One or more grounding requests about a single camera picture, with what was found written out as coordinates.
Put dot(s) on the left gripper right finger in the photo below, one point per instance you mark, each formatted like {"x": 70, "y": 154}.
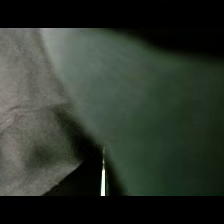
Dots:
{"x": 115, "y": 183}

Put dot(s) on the black T-shirt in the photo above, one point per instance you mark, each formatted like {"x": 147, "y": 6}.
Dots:
{"x": 26, "y": 100}

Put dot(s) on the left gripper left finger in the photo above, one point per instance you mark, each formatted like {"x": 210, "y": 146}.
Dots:
{"x": 87, "y": 178}

